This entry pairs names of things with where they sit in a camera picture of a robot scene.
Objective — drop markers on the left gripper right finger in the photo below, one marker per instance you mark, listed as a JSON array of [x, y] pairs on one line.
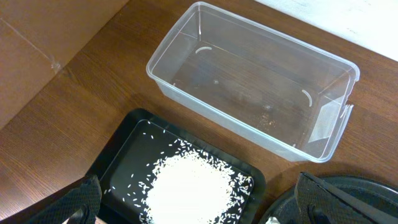
[[320, 202]]

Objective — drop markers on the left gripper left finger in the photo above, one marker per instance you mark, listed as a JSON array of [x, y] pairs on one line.
[[77, 203]]

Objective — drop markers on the white tissue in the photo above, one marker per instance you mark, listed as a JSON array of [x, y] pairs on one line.
[[272, 220]]

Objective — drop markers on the round black tray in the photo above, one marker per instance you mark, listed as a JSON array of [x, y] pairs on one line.
[[378, 195]]

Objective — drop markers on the black rectangular tray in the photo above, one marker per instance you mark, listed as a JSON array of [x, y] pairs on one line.
[[129, 157]]

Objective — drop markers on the pile of rice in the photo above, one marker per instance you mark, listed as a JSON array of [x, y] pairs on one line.
[[191, 186]]

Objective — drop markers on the clear plastic bin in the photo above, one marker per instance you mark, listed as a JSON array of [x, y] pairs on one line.
[[278, 92]]

